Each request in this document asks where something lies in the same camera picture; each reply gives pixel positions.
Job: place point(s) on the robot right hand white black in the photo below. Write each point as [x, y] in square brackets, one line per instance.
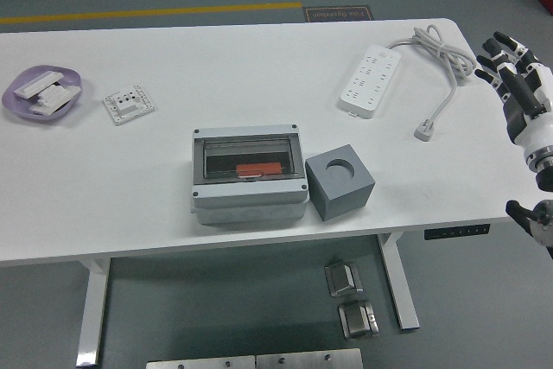
[535, 127]

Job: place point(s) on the orange cylinder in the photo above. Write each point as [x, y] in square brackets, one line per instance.
[268, 169]

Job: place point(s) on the grey electrical box clear lid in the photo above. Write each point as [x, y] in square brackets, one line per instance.
[216, 200]

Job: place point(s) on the grey cube with round hole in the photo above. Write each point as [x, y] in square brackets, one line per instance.
[341, 200]

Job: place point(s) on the black table control panel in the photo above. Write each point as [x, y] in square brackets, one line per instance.
[458, 232]

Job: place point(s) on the white power strip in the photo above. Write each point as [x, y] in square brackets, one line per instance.
[369, 81]

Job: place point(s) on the white table right leg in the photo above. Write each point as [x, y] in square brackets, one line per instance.
[402, 291]

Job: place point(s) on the white table leg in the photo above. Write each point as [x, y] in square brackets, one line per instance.
[402, 291]
[93, 313]

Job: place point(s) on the brown floor sign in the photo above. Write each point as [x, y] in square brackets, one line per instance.
[337, 14]

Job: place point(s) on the metal latch block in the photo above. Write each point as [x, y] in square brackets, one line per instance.
[356, 319]

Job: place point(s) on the white socket panel module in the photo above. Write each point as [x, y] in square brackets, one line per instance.
[129, 105]

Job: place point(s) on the white table left leg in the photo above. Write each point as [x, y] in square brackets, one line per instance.
[93, 313]

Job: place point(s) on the small white plastic part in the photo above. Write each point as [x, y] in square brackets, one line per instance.
[41, 108]

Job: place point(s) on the long white plastic block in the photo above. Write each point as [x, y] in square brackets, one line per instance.
[36, 84]

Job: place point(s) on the purple tray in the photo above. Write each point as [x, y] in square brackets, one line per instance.
[13, 103]

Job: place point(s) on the angled metal bracket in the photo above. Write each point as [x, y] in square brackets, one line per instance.
[343, 278]

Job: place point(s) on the wide metal base plate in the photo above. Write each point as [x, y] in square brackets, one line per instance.
[311, 360]

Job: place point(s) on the narrow metal base plate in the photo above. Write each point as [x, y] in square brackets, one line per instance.
[198, 363]

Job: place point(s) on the white plastic switch part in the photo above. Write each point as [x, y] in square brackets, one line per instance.
[62, 93]

